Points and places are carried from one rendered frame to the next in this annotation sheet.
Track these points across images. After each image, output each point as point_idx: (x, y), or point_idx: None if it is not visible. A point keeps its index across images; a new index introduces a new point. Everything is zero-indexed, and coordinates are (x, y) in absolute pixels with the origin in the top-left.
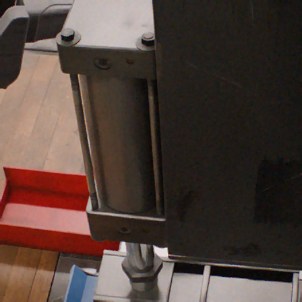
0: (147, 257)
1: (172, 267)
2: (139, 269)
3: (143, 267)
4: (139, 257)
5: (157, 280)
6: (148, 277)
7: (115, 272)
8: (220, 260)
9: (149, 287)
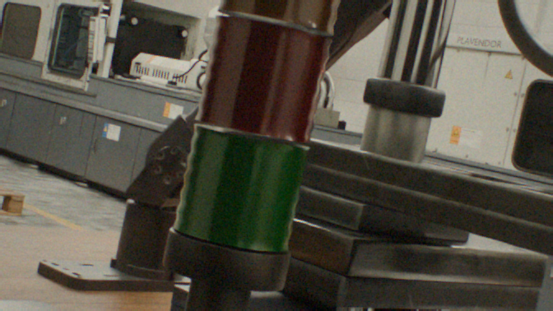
0: (419, 28)
1: (460, 171)
2: (390, 66)
3: (401, 57)
4: (405, 15)
5: (415, 151)
6: (398, 84)
7: (350, 146)
8: None
9: (389, 144)
